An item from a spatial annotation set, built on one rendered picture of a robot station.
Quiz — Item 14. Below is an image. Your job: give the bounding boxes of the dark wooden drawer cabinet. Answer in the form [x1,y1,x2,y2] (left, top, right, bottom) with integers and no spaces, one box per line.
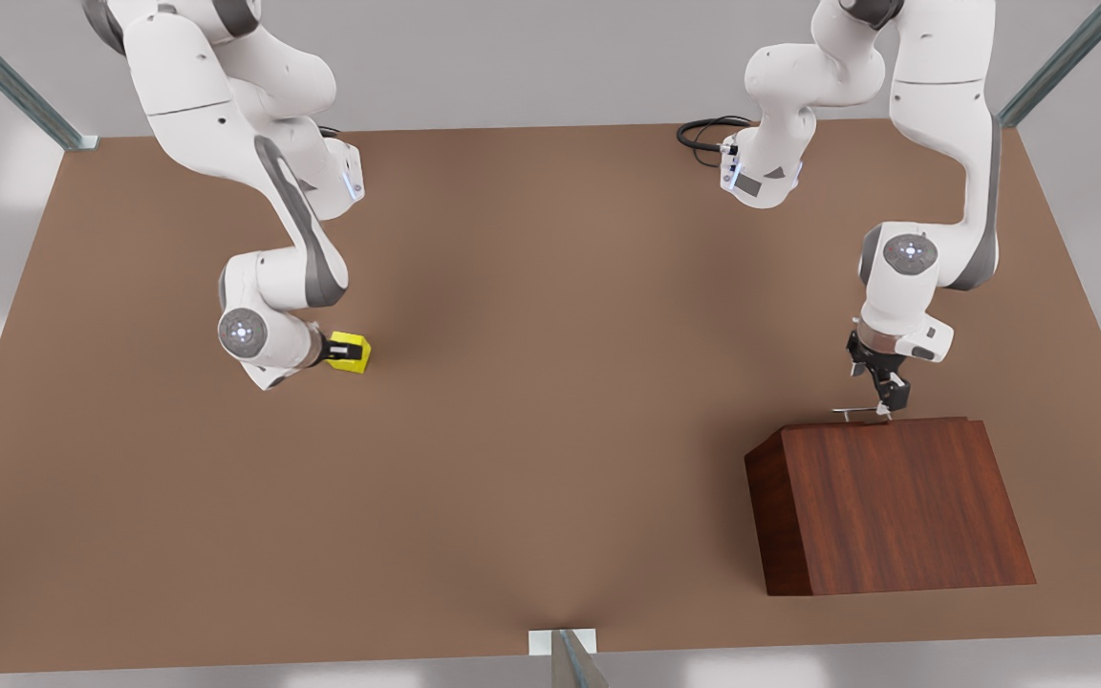
[745,405,1037,598]

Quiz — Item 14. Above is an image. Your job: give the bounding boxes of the silver frame post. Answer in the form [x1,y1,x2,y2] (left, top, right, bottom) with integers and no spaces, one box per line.
[0,3,99,152]
[998,0,1101,129]
[529,628,609,688]

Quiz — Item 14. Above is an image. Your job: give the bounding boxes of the yellow square block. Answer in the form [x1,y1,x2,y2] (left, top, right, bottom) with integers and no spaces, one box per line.
[328,332,372,375]

